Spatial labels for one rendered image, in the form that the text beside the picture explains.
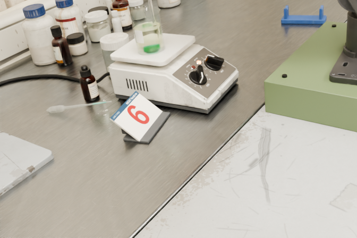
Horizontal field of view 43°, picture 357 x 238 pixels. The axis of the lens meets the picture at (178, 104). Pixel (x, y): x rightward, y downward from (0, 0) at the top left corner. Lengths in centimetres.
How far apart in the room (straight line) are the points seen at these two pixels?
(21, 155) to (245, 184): 35
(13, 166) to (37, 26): 42
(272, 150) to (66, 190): 30
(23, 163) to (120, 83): 23
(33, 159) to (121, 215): 20
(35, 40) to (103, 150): 43
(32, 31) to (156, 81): 39
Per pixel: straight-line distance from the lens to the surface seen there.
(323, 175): 62
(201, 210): 58
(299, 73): 75
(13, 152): 77
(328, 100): 69
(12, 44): 116
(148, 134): 73
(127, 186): 63
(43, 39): 107
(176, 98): 77
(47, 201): 65
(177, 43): 82
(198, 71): 76
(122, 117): 73
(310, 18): 111
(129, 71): 80
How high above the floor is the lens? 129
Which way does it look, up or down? 29 degrees down
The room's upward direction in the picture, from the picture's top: 9 degrees counter-clockwise
